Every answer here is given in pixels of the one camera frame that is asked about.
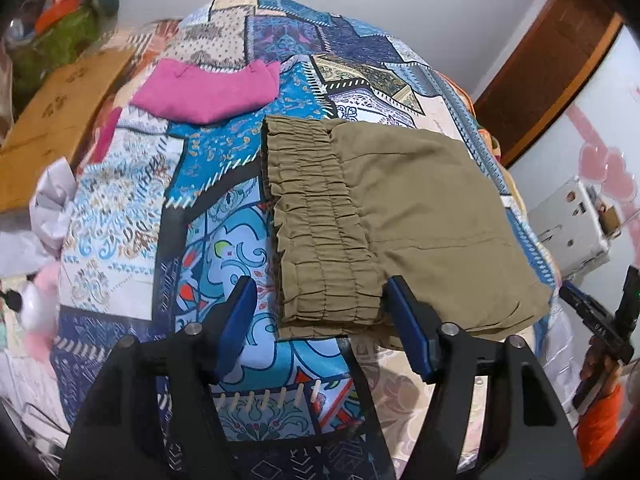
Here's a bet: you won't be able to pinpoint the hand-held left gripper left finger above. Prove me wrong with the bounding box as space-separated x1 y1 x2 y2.
59 275 259 480

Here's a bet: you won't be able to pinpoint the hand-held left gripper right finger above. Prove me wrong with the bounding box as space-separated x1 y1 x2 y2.
384 275 586 480

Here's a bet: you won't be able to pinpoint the olive khaki pants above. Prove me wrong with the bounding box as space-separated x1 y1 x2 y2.
260 115 553 343

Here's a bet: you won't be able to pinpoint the person's right hand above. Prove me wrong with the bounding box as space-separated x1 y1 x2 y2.
579 337 626 395

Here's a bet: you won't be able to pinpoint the patchwork printed bed sheet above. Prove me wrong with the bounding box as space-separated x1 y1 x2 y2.
50 0 576 480

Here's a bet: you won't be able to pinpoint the pink white plush toy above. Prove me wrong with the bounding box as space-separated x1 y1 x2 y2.
0 262 63 376

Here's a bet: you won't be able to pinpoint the pink folded garment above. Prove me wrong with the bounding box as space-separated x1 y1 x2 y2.
130 59 281 125

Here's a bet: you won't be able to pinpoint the brown cardboard box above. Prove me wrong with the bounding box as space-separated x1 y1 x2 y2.
0 45 135 213

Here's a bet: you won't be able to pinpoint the green cloth pile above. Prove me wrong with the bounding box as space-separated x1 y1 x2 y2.
10 7 103 106

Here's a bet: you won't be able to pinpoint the brown wooden door frame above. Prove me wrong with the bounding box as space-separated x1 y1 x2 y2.
472 0 626 168

